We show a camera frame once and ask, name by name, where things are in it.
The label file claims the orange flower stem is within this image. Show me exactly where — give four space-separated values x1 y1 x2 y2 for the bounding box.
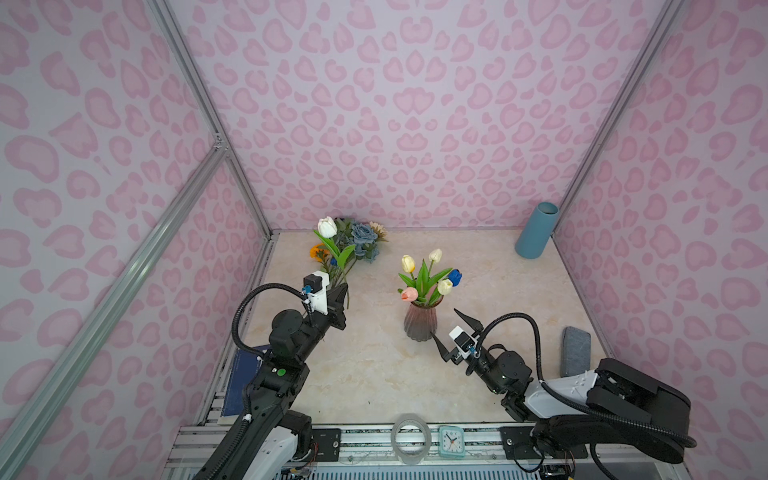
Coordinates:
310 243 334 271

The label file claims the red glass vase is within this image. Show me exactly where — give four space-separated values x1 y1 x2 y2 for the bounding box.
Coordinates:
404 300 441 342

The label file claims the blue tulip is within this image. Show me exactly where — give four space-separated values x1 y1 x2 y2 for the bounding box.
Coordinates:
443 269 462 288

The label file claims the large white tulip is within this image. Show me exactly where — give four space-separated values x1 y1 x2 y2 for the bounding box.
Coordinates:
313 217 356 288

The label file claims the pink tulip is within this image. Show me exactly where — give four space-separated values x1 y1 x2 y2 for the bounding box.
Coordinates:
399 287 427 307

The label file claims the yellow tulip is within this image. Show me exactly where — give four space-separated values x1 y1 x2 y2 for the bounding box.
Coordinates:
400 255 422 294

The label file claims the teal cylindrical vase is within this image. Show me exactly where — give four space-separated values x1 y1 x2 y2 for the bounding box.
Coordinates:
515 202 560 259

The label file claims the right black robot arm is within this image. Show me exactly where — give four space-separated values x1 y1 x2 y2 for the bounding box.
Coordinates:
434 312 697 465

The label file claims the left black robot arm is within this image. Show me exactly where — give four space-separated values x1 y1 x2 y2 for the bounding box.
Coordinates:
195 274 348 479

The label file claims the blue book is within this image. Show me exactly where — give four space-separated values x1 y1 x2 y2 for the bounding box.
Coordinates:
218 350 262 425

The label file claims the blue rose bouquet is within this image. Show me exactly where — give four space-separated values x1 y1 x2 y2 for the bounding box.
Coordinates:
331 218 387 283

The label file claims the grey sponge block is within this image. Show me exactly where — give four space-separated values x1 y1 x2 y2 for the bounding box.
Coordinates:
560 326 592 377

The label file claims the small teal alarm clock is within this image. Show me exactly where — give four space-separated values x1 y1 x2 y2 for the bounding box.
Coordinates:
438 425 466 459

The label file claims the clear tape roll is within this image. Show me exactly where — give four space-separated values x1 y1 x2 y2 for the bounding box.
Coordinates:
390 413 432 465

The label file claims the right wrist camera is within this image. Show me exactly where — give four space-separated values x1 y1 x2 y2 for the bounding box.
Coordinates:
449 326 479 365

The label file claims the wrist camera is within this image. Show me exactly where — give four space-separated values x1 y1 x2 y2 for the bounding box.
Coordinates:
302 271 330 315
449 326 479 365

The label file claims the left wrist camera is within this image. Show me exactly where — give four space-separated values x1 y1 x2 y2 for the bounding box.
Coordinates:
302 271 330 315

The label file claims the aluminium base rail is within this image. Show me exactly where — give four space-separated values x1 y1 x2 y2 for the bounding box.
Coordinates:
158 419 691 480

